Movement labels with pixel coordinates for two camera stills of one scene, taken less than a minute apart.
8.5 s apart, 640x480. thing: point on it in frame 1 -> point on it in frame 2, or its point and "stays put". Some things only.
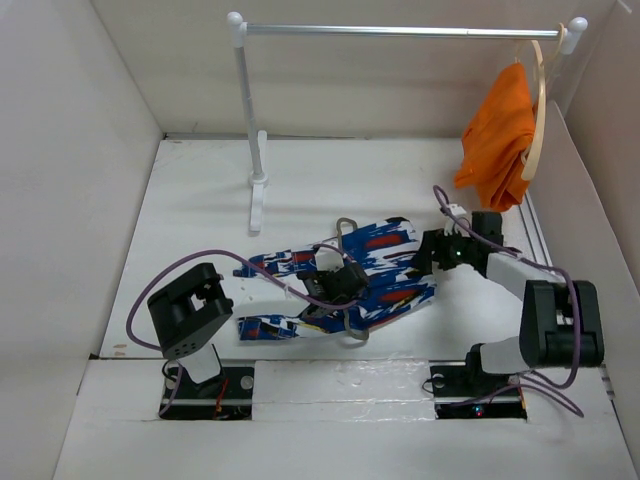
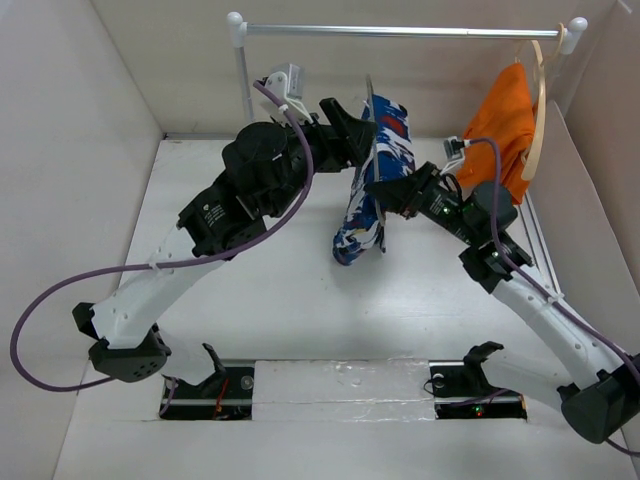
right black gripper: [435, 239] -> [404, 193]
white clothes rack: [571, 34] stays put
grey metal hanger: [357, 335] -> [376, 159]
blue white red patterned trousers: [388, 255] -> [391, 150]
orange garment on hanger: [495, 140] stays put
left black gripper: [322, 274] -> [343, 141]
